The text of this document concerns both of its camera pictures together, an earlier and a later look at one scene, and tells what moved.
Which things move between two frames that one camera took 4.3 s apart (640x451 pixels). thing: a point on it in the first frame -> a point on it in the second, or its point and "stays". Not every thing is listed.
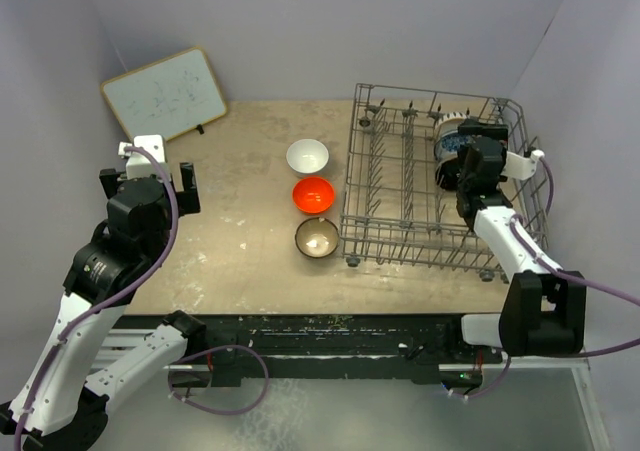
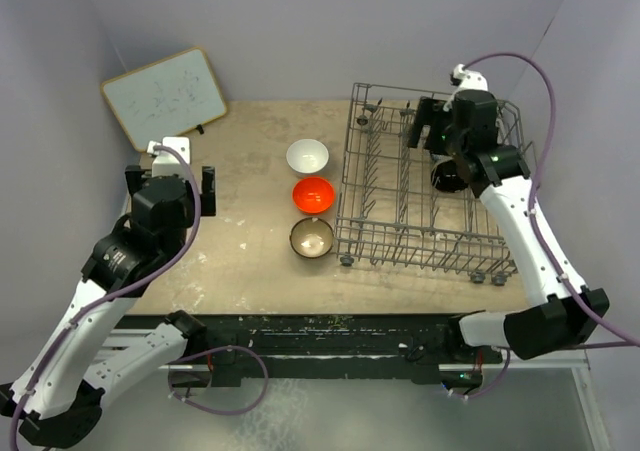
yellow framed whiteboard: (167, 97) stays
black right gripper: (498, 131) -> (429, 112)
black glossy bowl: (447, 174) stays
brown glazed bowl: (316, 237) stays
